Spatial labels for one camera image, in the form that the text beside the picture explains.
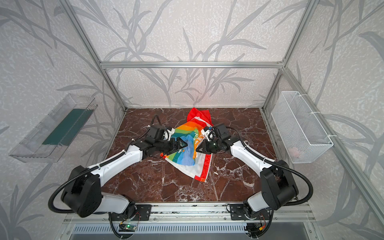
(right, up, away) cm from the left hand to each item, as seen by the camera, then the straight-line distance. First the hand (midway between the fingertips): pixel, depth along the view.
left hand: (185, 143), depth 81 cm
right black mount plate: (+27, -33, -8) cm, 43 cm away
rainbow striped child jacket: (+4, -13, +6) cm, 15 cm away
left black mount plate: (-22, -33, -9) cm, 41 cm away
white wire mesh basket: (+51, +6, -20) cm, 55 cm away
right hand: (+6, -1, 0) cm, 7 cm away
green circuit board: (-26, -39, -10) cm, 48 cm away
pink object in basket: (+54, -3, -9) cm, 55 cm away
